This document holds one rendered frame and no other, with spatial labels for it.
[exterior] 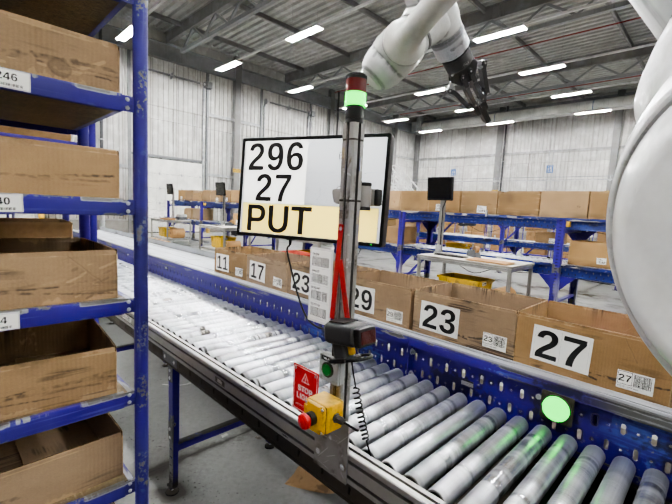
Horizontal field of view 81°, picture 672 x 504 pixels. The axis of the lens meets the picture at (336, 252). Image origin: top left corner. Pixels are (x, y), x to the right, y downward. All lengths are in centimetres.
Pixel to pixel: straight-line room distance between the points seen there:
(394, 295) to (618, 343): 75
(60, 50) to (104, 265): 40
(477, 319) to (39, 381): 121
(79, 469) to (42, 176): 59
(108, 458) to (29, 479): 14
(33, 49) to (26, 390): 60
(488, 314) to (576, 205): 464
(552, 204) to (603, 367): 481
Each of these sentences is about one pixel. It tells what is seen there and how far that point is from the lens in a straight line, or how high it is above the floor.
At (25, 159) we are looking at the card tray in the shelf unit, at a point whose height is 140.
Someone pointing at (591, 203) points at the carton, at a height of 158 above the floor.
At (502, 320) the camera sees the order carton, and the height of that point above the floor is 101.
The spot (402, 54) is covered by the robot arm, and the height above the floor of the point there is 170.
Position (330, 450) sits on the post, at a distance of 114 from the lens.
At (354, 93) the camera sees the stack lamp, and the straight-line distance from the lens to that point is 99.
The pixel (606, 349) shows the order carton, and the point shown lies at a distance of 135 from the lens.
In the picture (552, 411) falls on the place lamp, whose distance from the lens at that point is 136.
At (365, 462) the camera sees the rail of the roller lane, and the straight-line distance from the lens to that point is 108.
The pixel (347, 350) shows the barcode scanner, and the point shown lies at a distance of 94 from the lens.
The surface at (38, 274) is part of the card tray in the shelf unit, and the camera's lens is 91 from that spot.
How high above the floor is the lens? 135
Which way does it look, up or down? 6 degrees down
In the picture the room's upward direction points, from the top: 3 degrees clockwise
